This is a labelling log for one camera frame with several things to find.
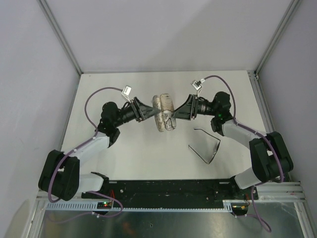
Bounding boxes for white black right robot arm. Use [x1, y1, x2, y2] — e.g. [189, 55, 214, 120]
[171, 91, 294, 199]

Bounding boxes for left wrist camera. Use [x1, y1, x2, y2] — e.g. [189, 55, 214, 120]
[121, 85, 132, 97]

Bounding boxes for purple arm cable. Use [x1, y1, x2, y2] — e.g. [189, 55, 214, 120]
[47, 86, 124, 224]
[202, 75, 285, 230]

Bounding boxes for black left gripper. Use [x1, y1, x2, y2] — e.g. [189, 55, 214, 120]
[113, 97, 160, 128]

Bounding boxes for aluminium frame rail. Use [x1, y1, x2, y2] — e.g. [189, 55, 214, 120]
[37, 0, 83, 76]

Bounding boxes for black aviator sunglasses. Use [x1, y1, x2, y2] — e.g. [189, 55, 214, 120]
[188, 128, 221, 165]

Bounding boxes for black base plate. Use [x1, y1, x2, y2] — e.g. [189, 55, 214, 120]
[97, 179, 258, 201]

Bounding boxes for grey slotted cable duct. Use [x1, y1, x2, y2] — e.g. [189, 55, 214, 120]
[45, 200, 248, 212]

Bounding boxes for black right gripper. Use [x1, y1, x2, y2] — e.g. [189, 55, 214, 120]
[171, 94, 218, 120]

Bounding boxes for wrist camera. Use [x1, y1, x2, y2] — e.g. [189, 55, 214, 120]
[191, 80, 203, 91]
[121, 85, 132, 97]

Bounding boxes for reflective metal sheet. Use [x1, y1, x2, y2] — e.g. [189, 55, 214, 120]
[38, 203, 304, 238]

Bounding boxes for map print glasses case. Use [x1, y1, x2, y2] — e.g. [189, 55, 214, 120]
[152, 93, 176, 132]

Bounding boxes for right aluminium frame post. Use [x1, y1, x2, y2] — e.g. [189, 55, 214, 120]
[253, 0, 303, 75]

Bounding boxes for front aluminium frame rails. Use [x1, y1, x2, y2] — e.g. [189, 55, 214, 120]
[36, 180, 305, 201]

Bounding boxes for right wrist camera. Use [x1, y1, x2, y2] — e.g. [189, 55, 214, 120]
[191, 80, 203, 91]

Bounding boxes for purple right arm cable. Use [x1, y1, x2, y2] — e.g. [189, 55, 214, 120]
[202, 75, 285, 230]

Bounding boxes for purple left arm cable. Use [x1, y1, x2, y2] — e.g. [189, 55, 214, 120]
[47, 86, 124, 224]

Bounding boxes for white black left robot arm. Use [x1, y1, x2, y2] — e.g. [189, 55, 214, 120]
[38, 98, 160, 203]

